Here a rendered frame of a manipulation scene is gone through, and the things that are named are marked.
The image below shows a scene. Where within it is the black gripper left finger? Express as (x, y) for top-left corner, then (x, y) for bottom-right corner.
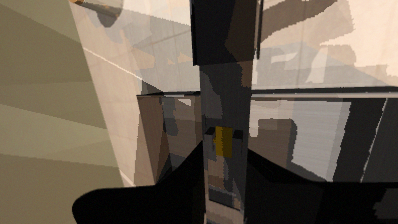
(72, 140), (205, 224)

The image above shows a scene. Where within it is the grey cylindrical container with tan lid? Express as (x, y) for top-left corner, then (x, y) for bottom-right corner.
(69, 0), (125, 18)

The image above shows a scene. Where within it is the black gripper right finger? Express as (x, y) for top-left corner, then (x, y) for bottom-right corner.
(244, 148), (398, 224)

